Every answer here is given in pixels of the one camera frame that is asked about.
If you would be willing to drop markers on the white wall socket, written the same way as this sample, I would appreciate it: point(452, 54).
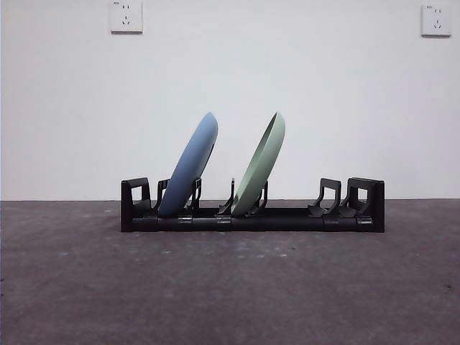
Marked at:
point(126, 18)
point(436, 21)

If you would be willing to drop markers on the black plastic plate rack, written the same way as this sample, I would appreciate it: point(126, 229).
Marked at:
point(287, 223)

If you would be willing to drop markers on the pale green round plate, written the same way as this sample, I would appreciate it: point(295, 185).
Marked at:
point(258, 169)

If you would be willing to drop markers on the blue round plate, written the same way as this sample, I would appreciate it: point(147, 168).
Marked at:
point(190, 165)

